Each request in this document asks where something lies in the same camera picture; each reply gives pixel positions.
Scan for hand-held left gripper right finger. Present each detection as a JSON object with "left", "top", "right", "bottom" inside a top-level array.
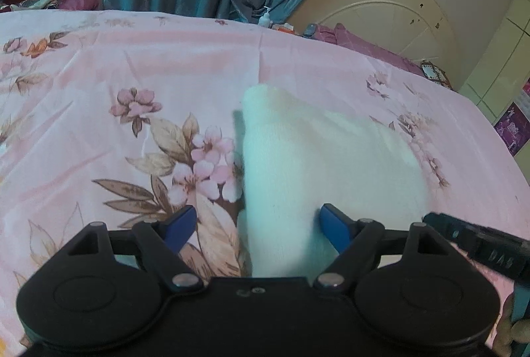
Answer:
[{"left": 312, "top": 204, "right": 449, "bottom": 294}]

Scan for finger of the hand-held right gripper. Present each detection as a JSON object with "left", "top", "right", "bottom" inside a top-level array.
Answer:
[{"left": 422, "top": 211, "right": 478, "bottom": 256}]

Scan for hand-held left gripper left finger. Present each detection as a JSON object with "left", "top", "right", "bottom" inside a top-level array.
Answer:
[{"left": 66, "top": 205, "right": 205, "bottom": 294}]

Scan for white small cloth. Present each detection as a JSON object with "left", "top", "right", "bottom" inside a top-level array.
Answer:
[{"left": 233, "top": 84, "right": 435, "bottom": 280}]

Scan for person's right hand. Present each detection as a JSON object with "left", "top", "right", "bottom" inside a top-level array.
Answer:
[{"left": 496, "top": 293, "right": 530, "bottom": 357}]

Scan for pink floral bedsheet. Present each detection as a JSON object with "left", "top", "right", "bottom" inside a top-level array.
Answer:
[{"left": 0, "top": 9, "right": 530, "bottom": 357}]

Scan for dark patterned cushion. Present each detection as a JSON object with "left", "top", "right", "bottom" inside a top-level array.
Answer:
[{"left": 420, "top": 59, "right": 454, "bottom": 90}]

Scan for cream wardrobe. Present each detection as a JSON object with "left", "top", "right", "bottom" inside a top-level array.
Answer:
[{"left": 459, "top": 0, "right": 530, "bottom": 126}]

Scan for magenta blanket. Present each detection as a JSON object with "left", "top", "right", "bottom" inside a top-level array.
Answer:
[{"left": 312, "top": 23, "right": 428, "bottom": 77}]

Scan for cream round board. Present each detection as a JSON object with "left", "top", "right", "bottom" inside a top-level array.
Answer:
[{"left": 286, "top": 0, "right": 461, "bottom": 90}]

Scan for maroon pillow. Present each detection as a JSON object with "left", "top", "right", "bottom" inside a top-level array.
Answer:
[{"left": 60, "top": 0, "right": 101, "bottom": 11}]

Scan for floral patterned cloth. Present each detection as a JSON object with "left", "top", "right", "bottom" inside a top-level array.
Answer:
[{"left": 0, "top": 0, "right": 62, "bottom": 12}]

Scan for purple wall poster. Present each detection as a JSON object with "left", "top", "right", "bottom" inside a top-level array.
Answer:
[{"left": 494, "top": 79, "right": 530, "bottom": 158}]

